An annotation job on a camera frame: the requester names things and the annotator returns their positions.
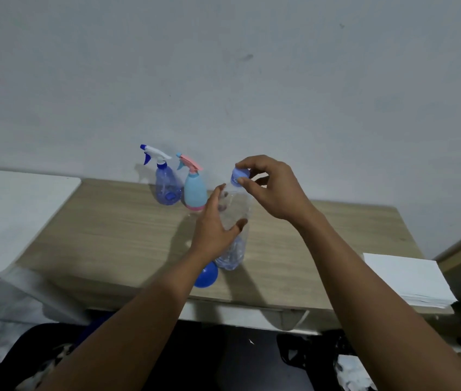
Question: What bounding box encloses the pink spray head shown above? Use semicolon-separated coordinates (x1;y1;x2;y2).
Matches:
175;153;204;174

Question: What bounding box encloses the clear plastic water bottle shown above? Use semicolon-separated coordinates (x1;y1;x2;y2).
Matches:
214;185;252;272

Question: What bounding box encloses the white side table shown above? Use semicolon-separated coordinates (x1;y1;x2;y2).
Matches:
0;167;81;278

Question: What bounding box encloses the person's left hand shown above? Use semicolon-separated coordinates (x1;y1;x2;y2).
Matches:
189;184;249;263

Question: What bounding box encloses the white blue spray head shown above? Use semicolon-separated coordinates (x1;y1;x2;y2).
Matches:
140;144;173;167

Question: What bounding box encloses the person's right hand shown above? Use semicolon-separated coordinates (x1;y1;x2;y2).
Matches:
235;155;317;231

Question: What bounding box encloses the person's left forearm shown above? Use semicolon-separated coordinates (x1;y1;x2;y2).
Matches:
39;252;211;391

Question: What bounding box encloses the light blue pink spray bottle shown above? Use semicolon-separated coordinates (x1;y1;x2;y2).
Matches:
183;171;208;211

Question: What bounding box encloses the transparent blue spray bottle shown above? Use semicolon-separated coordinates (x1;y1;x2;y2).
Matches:
155;160;183;206

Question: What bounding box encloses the blue bottle cap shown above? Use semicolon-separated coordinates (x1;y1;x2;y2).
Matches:
230;167;250;188

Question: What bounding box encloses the white tissue stack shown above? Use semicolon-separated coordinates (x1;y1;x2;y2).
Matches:
362;253;458;309

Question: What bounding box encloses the wooden table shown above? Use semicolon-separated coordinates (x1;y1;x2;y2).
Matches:
16;178;455;316

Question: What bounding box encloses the black trash bag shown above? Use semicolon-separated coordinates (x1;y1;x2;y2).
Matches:
0;323;89;391
277;331;357;379

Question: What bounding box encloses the blue plastic funnel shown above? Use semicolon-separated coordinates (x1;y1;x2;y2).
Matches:
193;261;219;289

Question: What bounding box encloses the person's right forearm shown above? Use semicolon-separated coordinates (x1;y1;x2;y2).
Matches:
297;215;461;391

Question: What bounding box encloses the crumpled white paper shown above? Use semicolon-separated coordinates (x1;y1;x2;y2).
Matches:
334;354;378;391

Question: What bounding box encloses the blue plastic bucket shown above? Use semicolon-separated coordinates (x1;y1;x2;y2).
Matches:
75;313;113;343

